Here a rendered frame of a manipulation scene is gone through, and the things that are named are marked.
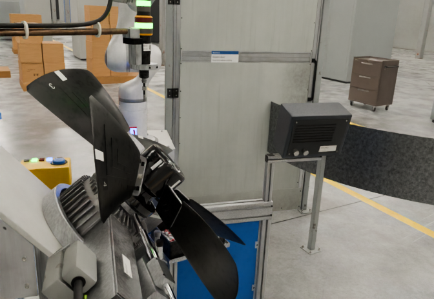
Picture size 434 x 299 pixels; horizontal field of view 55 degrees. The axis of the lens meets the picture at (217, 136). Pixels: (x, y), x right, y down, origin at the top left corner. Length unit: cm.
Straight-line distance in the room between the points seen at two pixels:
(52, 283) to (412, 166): 224
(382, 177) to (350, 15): 827
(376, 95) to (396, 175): 511
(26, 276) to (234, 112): 229
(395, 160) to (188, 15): 161
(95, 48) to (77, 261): 855
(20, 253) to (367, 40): 1049
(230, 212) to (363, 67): 645
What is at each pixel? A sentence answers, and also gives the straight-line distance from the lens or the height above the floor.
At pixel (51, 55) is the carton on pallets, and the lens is 868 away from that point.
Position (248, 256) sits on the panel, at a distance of 182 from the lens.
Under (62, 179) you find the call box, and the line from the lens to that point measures 149.
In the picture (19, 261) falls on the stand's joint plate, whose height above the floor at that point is 104.
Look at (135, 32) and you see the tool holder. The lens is 104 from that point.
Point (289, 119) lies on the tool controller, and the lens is 158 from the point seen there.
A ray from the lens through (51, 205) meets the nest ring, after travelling 102.
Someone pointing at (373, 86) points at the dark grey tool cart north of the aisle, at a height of 44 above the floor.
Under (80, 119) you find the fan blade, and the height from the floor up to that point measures 133.
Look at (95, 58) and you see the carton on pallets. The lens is 926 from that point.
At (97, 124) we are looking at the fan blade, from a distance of 76.
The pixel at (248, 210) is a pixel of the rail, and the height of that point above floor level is 83.
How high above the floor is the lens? 159
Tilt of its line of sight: 17 degrees down
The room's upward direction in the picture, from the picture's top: 2 degrees clockwise
